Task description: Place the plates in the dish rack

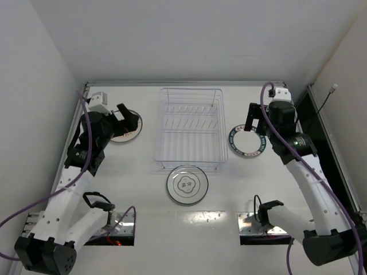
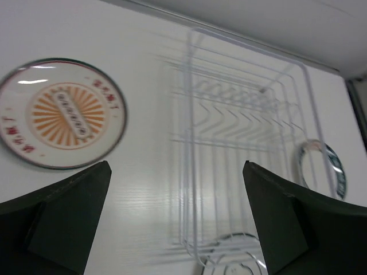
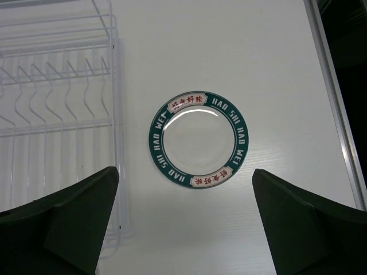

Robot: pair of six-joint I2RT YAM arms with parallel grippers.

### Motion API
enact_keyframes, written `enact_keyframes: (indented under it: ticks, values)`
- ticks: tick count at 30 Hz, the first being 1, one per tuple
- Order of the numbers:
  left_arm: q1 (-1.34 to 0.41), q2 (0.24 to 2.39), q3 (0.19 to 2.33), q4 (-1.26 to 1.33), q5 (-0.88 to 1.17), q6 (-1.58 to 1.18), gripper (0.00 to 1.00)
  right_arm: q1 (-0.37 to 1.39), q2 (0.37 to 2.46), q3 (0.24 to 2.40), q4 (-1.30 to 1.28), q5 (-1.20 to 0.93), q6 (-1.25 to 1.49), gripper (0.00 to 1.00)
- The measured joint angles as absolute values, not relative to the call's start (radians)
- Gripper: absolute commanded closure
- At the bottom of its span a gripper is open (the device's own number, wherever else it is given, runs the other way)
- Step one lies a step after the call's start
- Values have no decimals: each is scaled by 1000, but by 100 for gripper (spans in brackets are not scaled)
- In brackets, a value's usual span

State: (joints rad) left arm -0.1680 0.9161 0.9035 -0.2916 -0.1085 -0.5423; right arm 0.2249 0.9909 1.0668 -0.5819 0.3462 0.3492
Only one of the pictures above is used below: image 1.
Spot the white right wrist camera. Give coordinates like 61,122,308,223
268,88,292,103

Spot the clear wire dish rack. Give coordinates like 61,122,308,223
155,88,228,171

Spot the black rimmed clover plate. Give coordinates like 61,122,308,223
166,165,209,206

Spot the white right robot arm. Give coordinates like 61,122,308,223
244,101,366,273

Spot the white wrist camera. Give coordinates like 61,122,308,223
88,92,110,113
268,88,292,103

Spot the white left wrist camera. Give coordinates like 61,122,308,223
88,92,110,113

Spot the orange sunburst plate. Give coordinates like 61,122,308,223
110,109,143,144

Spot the green rimmed white plate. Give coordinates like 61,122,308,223
228,124,267,158

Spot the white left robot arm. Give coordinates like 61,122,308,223
14,104,142,274

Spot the black wall cable with plug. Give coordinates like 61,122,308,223
317,83,338,114

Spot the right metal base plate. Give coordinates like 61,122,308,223
237,212,288,237

